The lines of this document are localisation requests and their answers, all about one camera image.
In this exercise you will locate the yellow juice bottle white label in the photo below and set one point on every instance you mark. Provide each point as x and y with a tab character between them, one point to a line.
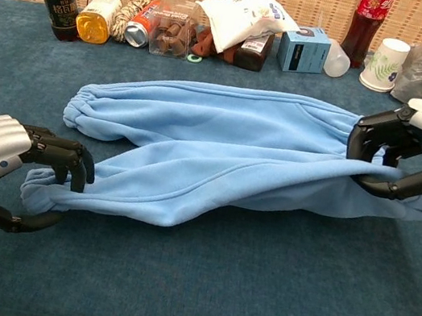
98	11

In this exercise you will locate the clear box of brown capsules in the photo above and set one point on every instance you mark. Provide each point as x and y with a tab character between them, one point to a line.
171	32

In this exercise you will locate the white paper cup leaf print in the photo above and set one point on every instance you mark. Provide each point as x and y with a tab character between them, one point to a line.
382	65

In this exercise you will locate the reddish brown cloth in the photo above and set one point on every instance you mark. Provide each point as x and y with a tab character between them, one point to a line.
204	44

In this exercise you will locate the white printed pouch bag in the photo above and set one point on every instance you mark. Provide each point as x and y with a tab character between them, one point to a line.
234	23

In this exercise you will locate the cola bottle red cap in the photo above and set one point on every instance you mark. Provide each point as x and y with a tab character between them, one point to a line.
361	33

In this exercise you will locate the orange drink can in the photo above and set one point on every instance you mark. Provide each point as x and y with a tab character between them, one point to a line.
139	28

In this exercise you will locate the light blue fleece pants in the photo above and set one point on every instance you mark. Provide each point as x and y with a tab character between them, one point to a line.
217	147

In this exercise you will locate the dark brown barcode box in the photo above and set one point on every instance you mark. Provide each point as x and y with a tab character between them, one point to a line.
252	52

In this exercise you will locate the teal table mat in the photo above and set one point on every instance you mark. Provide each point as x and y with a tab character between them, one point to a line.
185	305

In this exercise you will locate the light blue carton box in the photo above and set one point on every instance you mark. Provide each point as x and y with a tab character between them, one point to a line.
301	51

